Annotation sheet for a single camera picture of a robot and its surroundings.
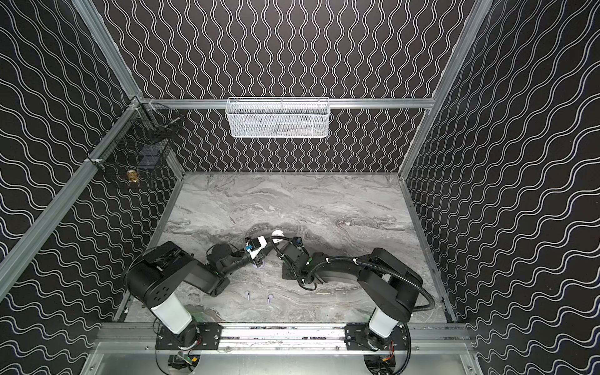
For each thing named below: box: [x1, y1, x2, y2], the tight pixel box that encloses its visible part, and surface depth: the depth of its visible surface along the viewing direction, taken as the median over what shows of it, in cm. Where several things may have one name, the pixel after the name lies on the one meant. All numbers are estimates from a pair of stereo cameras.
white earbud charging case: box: [271, 229, 285, 242], surface depth 83 cm
